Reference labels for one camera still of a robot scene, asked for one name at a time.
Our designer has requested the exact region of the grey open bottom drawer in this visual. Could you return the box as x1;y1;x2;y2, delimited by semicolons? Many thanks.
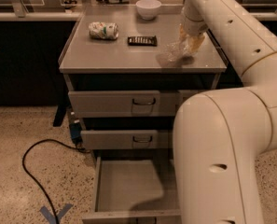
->
82;156;182;224

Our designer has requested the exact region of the grey top drawer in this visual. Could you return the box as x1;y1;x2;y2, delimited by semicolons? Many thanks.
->
69;90;199;118

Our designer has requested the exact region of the blue tape floor mark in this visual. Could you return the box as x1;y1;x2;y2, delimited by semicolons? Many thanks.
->
40;203;73;224

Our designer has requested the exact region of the dark snack bar packet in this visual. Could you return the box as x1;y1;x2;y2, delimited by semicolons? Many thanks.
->
128;36;158;47

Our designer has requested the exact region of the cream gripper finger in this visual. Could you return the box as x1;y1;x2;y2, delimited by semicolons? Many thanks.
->
188;34;205;54
179;25;187;42

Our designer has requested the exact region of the blue power adapter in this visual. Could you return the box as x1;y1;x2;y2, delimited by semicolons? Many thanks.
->
69;123;82;145

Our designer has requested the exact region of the crushed green white can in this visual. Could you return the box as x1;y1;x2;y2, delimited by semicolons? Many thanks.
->
89;21;118;40

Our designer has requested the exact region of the clear plastic water bottle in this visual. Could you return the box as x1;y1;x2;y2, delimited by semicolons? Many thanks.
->
165;41;191;62

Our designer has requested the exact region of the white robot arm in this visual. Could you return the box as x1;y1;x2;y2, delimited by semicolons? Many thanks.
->
173;0;277;224

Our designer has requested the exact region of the white ceramic bowl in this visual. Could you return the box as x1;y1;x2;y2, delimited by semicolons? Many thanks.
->
135;0;161;20

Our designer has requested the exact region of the dark counter with glass partition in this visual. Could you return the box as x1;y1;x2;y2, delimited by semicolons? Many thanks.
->
0;0;277;106

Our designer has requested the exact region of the black floor cable left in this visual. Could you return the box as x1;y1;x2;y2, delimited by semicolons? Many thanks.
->
21;138;90;224

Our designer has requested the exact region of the grey drawer cabinet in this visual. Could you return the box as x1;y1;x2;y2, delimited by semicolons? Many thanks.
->
60;5;227;157

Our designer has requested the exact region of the grey middle drawer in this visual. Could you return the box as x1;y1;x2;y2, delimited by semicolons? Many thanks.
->
80;129;176;150

